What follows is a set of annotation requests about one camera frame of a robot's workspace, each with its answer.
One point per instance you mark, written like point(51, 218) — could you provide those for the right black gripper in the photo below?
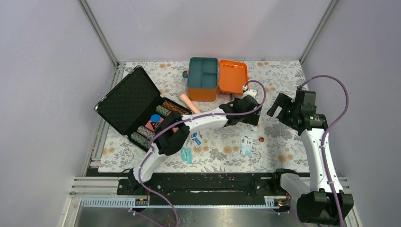
point(284, 101)

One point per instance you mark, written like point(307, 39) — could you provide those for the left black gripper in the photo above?
point(251, 118)

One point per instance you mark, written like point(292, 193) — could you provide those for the blue white medicine packet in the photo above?
point(250, 127)

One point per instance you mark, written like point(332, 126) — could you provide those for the orange medicine box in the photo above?
point(232, 75)

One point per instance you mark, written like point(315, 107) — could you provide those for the teal divided tray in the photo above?
point(203, 73)

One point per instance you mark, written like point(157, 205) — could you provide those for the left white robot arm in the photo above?
point(175, 129)

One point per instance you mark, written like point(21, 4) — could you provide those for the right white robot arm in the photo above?
point(323, 201)

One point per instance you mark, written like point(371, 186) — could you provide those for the blue white sachet packet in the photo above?
point(246, 146)

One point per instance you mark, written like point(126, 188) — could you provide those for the floral table mat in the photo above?
point(282, 147)

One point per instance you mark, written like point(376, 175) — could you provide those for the small blue sachets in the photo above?
point(197, 139)

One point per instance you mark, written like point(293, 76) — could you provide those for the orange black chip stack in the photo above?
point(174, 107)

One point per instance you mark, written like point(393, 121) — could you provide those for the teal tube pair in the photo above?
point(186, 154)

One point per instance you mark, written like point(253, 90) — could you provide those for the green chip stack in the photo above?
point(162, 111)

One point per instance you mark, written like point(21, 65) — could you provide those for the blue poker chip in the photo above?
point(155, 118)

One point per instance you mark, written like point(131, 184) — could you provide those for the black poker chip case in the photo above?
point(131, 103)

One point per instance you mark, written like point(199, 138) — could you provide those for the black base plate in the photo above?
point(205, 190)

